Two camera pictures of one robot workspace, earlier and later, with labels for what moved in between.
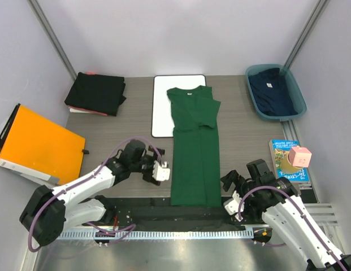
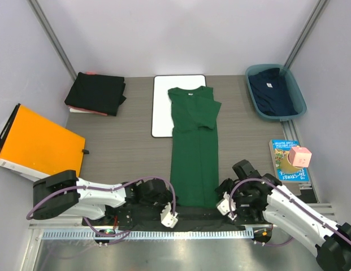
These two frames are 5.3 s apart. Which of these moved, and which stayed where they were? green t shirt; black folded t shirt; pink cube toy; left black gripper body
Moved: left black gripper body
Stayed: black folded t shirt; pink cube toy; green t shirt
